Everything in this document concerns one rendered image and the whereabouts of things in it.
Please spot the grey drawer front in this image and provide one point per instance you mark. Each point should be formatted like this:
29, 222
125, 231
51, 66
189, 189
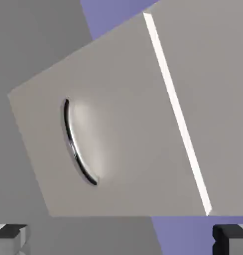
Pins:
123, 129

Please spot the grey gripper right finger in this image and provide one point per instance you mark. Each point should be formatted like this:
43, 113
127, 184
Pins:
231, 239

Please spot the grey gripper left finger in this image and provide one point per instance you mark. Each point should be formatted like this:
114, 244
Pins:
10, 239

